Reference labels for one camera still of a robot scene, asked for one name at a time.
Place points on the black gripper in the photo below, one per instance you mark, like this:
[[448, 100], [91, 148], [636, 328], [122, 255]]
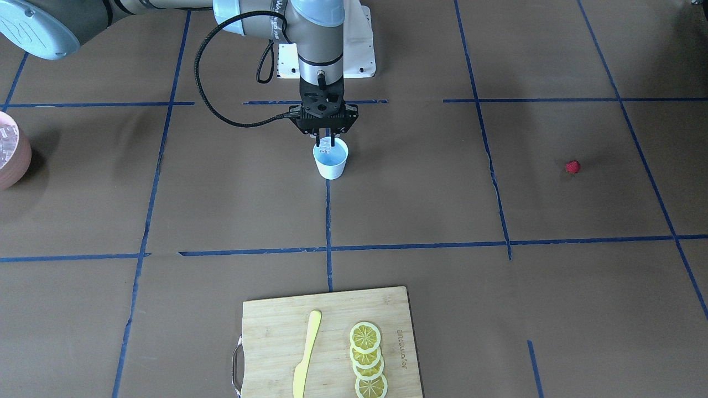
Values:
[[350, 126]]

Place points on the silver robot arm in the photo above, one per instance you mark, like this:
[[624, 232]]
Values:
[[52, 30]]

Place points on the yellow plastic knife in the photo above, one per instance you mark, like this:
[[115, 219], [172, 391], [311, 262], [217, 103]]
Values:
[[300, 374]]

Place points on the clear ice cube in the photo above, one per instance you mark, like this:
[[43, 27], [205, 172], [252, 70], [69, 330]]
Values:
[[325, 147]]

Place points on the white pedestal column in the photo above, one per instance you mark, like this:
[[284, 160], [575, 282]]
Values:
[[358, 46]]

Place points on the pink bowl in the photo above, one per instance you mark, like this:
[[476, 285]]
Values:
[[19, 164]]

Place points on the red strawberry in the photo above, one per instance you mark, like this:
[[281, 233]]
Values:
[[573, 167]]

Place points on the light blue paper cup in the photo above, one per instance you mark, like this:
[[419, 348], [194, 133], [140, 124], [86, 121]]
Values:
[[331, 165]]

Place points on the wooden cutting board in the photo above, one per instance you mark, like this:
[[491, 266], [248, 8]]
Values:
[[272, 342]]

